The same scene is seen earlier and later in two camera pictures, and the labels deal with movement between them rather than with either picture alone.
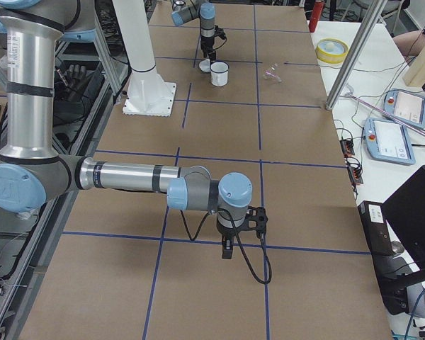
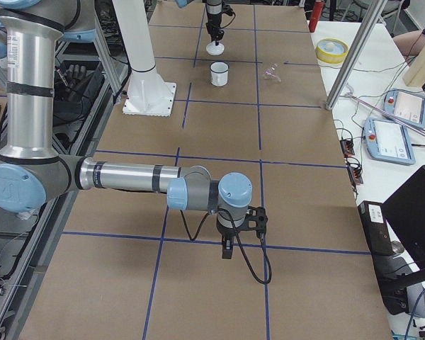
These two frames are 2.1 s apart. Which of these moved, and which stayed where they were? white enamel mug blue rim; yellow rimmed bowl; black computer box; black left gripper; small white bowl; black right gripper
Moved: small white bowl; black right gripper
Stayed: yellow rimmed bowl; black computer box; black left gripper; white enamel mug blue rim
